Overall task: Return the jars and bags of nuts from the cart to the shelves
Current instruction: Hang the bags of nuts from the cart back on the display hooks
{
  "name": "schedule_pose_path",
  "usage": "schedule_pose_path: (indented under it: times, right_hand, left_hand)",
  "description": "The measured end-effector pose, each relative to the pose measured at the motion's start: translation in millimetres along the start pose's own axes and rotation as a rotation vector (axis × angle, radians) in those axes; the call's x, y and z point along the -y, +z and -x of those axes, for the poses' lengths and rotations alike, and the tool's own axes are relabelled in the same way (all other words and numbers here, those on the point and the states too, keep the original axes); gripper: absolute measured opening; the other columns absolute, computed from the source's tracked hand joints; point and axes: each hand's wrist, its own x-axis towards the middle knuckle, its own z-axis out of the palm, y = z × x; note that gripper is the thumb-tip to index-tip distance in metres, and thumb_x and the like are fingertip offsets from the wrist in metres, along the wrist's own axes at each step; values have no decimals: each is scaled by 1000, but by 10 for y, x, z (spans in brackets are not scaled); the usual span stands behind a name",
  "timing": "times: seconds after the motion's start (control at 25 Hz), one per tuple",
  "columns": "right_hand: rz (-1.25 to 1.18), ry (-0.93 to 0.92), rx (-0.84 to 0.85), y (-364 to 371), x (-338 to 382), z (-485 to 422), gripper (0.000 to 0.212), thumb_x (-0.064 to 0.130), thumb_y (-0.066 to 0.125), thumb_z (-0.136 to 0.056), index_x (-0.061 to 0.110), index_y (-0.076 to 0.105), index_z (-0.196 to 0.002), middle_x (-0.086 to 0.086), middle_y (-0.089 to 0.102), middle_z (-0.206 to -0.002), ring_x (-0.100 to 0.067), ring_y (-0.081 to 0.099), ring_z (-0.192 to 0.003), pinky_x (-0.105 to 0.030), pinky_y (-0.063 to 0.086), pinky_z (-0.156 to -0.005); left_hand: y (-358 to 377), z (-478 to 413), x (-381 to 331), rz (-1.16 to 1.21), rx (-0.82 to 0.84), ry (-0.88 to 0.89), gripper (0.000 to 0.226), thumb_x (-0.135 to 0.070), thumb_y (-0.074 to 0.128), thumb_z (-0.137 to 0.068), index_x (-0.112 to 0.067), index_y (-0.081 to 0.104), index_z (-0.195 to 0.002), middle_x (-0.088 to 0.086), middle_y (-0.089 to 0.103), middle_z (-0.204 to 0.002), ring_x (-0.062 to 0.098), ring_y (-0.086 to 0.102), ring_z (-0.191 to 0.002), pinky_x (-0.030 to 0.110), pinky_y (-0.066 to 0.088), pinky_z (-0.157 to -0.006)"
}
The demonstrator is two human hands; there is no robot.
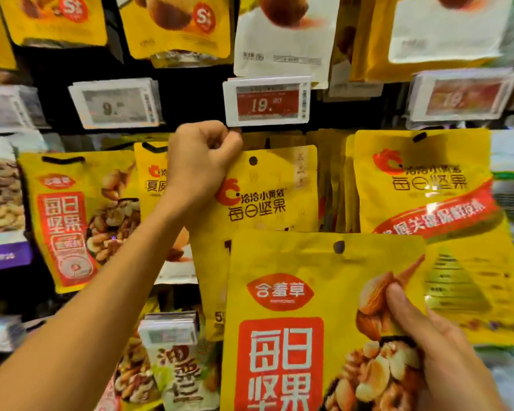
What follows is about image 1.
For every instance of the person's left hand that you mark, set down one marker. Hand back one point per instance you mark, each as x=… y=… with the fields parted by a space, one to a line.
x=201 y=167

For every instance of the person's right hand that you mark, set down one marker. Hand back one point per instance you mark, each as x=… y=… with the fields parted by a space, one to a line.
x=450 y=372

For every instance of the black hanging-bag store shelf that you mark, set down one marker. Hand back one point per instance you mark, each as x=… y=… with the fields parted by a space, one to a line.
x=188 y=98

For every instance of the stack of yellow nut bags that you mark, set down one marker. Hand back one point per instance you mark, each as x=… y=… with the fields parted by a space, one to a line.
x=334 y=184

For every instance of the green white chestnut bag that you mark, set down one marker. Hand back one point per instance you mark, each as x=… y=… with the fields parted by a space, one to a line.
x=184 y=381

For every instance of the person's left forearm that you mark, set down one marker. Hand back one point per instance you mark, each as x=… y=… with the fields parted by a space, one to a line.
x=68 y=346

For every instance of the clear white snack bag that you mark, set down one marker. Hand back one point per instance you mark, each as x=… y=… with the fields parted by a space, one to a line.
x=507 y=381

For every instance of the large white price tag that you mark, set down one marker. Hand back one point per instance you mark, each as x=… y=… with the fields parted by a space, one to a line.
x=462 y=96
x=116 y=104
x=267 y=102
x=8 y=109

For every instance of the white-backed snack bag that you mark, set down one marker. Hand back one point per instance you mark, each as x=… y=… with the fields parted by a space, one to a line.
x=287 y=47

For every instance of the small white price tag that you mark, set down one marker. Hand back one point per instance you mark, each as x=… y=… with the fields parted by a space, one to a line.
x=4 y=334
x=169 y=329

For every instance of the white green snack bag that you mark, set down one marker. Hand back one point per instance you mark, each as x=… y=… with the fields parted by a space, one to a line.
x=512 y=192

